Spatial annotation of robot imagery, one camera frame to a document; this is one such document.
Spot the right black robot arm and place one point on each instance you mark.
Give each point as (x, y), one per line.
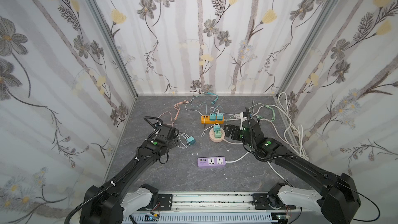
(334, 196)

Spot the purple power strip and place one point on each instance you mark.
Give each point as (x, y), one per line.
(211, 162)

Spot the round pink power socket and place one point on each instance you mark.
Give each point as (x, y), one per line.
(212, 138)

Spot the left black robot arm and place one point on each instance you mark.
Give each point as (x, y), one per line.
(133, 168)

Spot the light green charger adapter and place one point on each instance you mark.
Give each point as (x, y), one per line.
(218, 135)

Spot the teal charger adapter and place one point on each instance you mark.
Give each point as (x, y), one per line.
(191, 140)
(212, 117)
(219, 117)
(216, 127)

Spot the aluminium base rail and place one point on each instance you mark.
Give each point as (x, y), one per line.
(146, 207)

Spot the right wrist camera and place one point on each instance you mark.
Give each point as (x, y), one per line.
(242, 119)

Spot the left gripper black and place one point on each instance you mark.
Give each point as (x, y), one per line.
(173, 138)

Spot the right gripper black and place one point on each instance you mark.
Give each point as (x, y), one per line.
(237, 131)

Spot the orange power strip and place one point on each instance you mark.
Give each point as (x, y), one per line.
(205, 120)

